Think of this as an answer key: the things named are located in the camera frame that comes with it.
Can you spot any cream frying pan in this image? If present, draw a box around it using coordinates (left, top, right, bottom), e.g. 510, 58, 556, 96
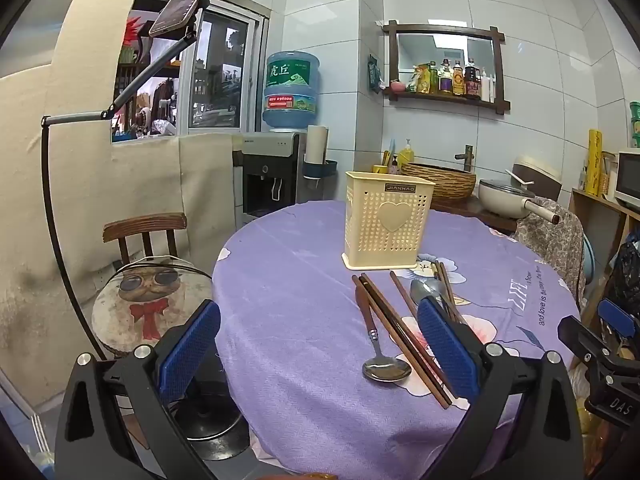
477, 179, 562, 225

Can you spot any blue wall holder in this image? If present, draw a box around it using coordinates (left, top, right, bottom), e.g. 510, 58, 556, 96
302, 159, 338, 181

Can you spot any smartphone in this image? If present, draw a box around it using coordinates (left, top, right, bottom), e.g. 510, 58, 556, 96
148, 0, 213, 38

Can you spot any cream perforated utensil holder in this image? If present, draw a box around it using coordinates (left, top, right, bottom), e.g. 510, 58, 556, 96
341, 170, 436, 270

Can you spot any cream brown rice cooker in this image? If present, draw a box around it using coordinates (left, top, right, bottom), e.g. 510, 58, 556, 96
512, 155, 563, 201

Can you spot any wooden handle metal spoon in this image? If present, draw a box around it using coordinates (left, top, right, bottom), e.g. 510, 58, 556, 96
354, 285, 412, 384

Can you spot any yellow soap dispenser bottle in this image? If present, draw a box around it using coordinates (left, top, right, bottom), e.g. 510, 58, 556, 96
397, 139, 416, 176

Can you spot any water dispenser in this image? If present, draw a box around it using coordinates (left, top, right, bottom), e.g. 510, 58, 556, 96
232, 132, 307, 231

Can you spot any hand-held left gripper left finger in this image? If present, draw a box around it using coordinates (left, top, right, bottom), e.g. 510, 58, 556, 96
54, 300, 222, 480

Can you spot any blue water jug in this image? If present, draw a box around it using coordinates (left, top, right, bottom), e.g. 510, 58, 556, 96
262, 51, 321, 133

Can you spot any row of condiment bottles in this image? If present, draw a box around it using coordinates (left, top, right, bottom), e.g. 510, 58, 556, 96
410, 57, 497, 102

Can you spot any round cat print cushion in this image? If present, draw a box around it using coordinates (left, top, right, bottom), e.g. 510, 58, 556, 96
91, 259, 217, 358

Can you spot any dark wooden counter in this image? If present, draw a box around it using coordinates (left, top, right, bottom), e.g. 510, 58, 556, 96
430, 200, 521, 233

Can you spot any dark plastic bag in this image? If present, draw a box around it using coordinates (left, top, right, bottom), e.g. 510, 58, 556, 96
607, 240, 640, 311

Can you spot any dark hanging packet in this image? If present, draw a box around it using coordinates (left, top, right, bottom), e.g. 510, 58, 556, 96
366, 55, 383, 93

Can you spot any yellow roll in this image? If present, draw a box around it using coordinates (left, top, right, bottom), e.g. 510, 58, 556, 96
586, 129, 603, 197

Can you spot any paper towel roll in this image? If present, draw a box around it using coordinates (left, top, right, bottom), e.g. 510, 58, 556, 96
306, 125, 329, 166

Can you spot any purple floral tablecloth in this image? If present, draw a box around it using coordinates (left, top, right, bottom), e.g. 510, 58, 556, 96
211, 201, 583, 480

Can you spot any wooden chair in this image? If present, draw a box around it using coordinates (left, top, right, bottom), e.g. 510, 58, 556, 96
102, 212, 188, 271

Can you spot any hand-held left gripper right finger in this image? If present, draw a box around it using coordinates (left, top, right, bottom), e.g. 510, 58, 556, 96
416, 296, 585, 480

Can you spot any white microwave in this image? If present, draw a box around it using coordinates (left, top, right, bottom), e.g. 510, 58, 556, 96
614, 149, 640, 211

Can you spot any wooden framed mirror shelf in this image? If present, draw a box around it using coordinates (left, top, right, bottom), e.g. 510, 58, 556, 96
382, 20, 511, 116

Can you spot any sliding window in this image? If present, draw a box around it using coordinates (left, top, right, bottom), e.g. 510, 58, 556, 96
112, 0, 271, 143

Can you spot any patterned floral cloth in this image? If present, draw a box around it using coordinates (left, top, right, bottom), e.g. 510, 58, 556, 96
515, 197, 586, 306

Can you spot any brown woven wash basin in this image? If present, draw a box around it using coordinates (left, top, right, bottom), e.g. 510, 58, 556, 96
400, 161, 477, 208

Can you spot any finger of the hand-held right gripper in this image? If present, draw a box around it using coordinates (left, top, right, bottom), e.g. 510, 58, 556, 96
556, 316, 640, 392
598, 299, 639, 337

